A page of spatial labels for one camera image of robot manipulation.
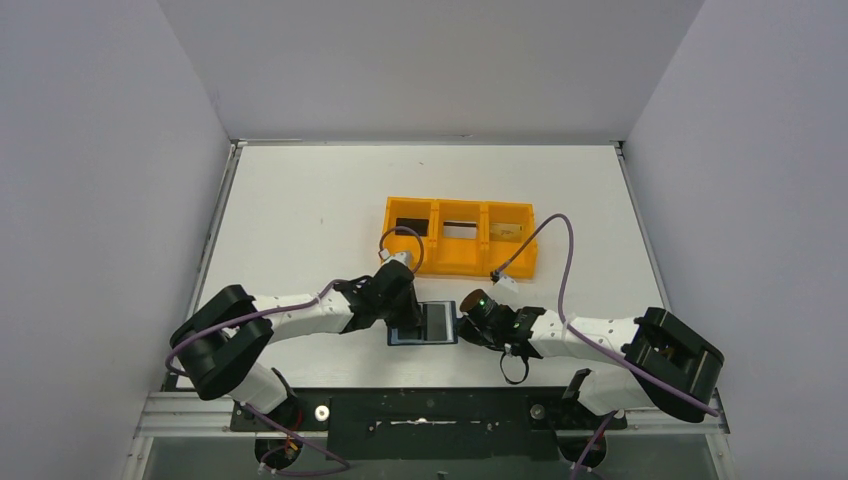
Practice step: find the gold credit card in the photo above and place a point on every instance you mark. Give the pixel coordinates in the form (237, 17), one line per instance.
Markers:
(506, 232)

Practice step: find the blue leather card holder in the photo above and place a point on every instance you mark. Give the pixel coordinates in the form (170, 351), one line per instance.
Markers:
(439, 327)

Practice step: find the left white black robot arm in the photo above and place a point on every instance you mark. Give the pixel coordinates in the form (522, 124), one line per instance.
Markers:
(219, 346)

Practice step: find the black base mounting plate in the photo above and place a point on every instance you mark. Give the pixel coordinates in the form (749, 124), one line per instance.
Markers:
(369, 424)

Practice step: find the orange three-compartment tray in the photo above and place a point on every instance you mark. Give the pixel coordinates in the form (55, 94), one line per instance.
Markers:
(451, 237)

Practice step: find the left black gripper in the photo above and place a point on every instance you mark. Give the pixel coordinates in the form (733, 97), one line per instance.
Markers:
(407, 307)

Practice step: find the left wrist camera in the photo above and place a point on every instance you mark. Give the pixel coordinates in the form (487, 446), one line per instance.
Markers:
(404, 257)

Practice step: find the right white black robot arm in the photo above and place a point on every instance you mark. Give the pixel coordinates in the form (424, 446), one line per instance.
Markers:
(652, 360)

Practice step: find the aluminium frame rail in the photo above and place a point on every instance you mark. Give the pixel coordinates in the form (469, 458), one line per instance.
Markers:
(183, 415)

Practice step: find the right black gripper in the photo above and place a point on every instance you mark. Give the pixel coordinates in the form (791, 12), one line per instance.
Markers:
(466, 329)

